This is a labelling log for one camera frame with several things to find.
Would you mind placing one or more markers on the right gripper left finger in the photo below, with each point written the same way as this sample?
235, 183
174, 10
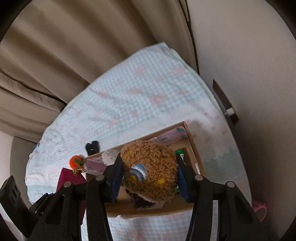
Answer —
62, 216

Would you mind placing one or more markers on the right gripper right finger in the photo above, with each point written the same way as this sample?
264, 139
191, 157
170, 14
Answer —
236, 218

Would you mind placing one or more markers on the orange pompom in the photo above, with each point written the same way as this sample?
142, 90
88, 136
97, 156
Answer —
77, 162

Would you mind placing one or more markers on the grey sock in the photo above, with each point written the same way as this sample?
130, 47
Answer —
109, 156

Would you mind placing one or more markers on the black hair scrunchie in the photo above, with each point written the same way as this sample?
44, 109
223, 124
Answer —
92, 148

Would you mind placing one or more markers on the brown fuzzy round plush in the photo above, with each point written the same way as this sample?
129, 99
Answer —
150, 170

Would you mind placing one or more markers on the green tissue packet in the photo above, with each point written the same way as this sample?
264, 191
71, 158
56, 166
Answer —
181, 152

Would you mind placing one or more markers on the pink slipper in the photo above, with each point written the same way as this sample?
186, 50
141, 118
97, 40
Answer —
260, 209

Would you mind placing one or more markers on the grey padded headboard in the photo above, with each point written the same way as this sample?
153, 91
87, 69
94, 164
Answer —
20, 151

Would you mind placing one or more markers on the pink patterned cardboard box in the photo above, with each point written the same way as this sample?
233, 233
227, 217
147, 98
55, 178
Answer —
130, 204

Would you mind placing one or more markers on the beige curtain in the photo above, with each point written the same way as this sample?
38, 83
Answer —
54, 49

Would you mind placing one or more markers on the dark wall fixture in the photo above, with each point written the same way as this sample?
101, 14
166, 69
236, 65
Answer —
225, 104

